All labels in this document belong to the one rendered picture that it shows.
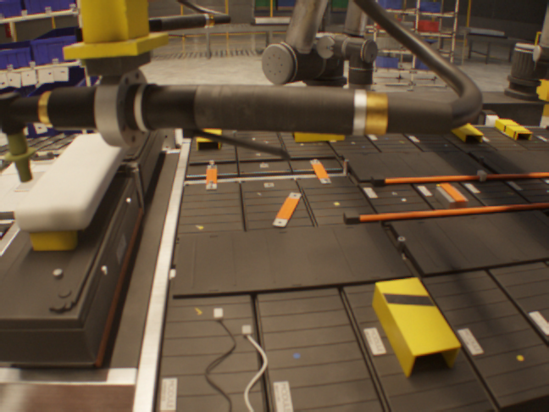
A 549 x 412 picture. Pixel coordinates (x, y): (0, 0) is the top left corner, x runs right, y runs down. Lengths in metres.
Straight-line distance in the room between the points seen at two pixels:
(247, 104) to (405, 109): 0.15
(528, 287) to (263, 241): 0.50
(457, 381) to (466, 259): 0.29
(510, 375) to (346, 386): 0.23
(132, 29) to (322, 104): 0.19
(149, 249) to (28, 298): 0.32
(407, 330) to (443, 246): 0.30
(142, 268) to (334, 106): 0.52
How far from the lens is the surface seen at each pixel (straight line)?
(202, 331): 0.63
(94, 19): 0.43
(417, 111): 0.40
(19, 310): 0.60
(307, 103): 0.39
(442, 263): 0.80
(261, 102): 0.39
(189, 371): 0.58
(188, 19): 1.38
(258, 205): 0.94
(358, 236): 0.83
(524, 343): 0.70
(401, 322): 0.59
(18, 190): 1.69
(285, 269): 0.73
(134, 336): 0.67
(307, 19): 1.90
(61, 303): 0.57
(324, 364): 0.58
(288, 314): 0.65
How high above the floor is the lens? 1.45
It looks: 28 degrees down
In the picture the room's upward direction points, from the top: straight up
